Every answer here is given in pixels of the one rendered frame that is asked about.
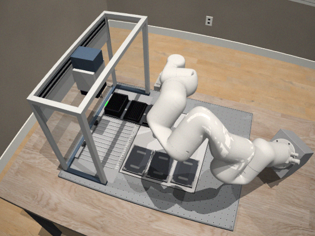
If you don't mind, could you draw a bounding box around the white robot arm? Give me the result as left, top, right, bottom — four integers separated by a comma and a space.
146, 54, 300, 185

